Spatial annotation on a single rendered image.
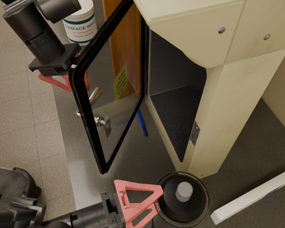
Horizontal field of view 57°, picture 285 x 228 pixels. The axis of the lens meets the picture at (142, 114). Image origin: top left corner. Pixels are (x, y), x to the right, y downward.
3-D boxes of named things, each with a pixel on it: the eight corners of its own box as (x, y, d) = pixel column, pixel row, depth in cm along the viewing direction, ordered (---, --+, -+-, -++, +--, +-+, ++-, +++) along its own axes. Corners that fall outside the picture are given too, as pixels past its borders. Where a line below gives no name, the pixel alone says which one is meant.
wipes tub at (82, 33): (94, 24, 119) (88, -8, 106) (101, 42, 111) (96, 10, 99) (65, 30, 116) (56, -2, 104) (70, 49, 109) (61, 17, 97)
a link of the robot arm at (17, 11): (0, 4, 47) (-5, 16, 43) (33, -14, 47) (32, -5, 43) (26, 36, 52) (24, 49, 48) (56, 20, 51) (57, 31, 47)
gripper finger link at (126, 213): (171, 204, 40) (111, 225, 38) (167, 217, 46) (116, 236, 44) (155, 165, 44) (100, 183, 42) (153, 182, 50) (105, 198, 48)
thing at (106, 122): (113, 131, 61) (110, 117, 56) (108, 139, 60) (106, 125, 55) (105, 128, 61) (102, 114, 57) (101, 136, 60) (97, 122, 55)
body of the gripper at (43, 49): (49, 54, 58) (26, 25, 53) (84, 49, 53) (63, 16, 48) (32, 74, 55) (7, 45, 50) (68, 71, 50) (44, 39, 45)
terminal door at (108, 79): (144, 96, 88) (145, -25, 55) (103, 177, 72) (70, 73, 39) (141, 95, 88) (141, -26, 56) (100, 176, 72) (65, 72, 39)
